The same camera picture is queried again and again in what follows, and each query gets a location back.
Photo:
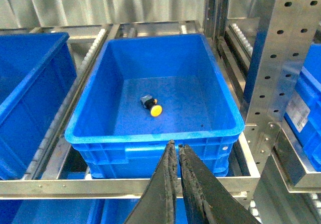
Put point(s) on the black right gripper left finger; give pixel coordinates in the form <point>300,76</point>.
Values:
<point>158,201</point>

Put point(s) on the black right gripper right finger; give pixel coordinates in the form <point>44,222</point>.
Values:
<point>206,199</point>

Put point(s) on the large yellow mushroom push button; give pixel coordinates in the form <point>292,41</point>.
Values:
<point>150,103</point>

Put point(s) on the lower blue bin with parts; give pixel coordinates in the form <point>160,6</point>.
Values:
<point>117,210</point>

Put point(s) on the blue target bin right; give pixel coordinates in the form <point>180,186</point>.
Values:
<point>144,92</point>

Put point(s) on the lower blue bin middle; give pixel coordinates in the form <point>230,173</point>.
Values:
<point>51,211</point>

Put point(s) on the empty blue middle bin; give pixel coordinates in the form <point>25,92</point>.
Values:
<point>37,73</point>

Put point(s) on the metal shelf front rail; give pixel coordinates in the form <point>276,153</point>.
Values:
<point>73,189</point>

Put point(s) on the perforated metal rack post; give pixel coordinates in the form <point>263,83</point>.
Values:
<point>285,32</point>

